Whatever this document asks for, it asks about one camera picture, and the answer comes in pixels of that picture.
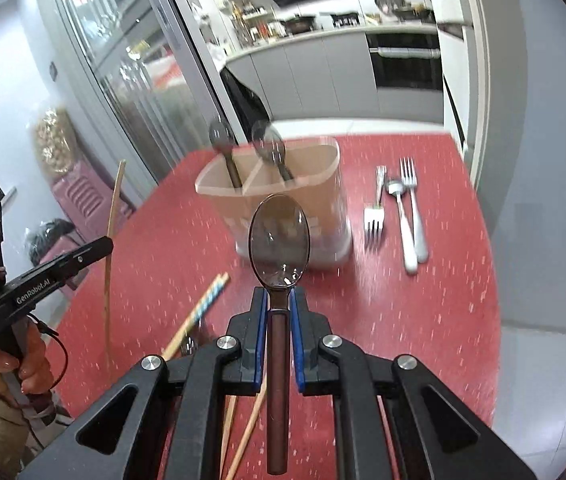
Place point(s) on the person's left hand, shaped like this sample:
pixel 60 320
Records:
pixel 35 360

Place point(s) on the small metal fork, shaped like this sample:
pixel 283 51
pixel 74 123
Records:
pixel 374 220

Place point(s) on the stack of pink plastic stools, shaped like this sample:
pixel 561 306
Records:
pixel 88 195

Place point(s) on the black built-in oven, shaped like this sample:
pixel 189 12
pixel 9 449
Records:
pixel 405 67

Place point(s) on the beige plastic utensil holder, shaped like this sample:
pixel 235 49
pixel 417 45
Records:
pixel 283 210

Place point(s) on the grey kitchen counter cabinets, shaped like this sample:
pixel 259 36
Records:
pixel 313 75

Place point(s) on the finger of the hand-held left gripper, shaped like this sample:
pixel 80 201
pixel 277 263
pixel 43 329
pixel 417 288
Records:
pixel 77 277
pixel 90 252

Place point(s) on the glass-door cabinet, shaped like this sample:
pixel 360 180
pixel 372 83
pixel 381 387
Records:
pixel 128 60

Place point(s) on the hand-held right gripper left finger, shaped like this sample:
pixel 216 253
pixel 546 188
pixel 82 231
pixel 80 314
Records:
pixel 262 340

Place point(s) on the black wok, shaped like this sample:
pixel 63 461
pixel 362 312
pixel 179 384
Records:
pixel 299 24

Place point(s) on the clear bag of snacks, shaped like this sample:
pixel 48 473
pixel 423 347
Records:
pixel 53 142

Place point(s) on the rack of seasoning bottles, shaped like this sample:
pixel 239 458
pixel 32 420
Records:
pixel 255 22

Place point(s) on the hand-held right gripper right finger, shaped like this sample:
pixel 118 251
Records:
pixel 297 345

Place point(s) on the black garbage bag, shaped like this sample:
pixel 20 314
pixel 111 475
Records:
pixel 243 100

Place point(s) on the wall switch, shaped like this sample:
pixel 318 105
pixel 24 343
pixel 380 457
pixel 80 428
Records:
pixel 54 71

